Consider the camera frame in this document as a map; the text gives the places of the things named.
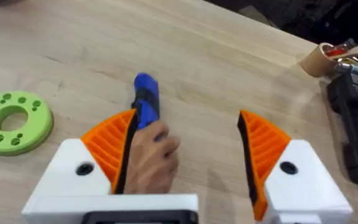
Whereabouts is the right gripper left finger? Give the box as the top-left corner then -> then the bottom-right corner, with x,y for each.
29,108 -> 137,197

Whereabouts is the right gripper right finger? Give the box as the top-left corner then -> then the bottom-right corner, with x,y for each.
236,109 -> 354,224

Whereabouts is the blue electric screwdriver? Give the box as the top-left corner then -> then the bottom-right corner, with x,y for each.
131,73 -> 160,130

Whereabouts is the person's hand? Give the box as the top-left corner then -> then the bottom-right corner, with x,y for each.
123,120 -> 181,195

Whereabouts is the black tool case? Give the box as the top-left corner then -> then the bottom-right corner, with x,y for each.
326,73 -> 358,189

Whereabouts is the green disc with holes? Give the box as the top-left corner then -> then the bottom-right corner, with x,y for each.
0,90 -> 54,156

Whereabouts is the brown tape roll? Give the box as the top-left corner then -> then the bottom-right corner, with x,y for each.
300,42 -> 338,78

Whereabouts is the heap of small tools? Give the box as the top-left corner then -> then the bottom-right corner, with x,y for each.
323,38 -> 358,77

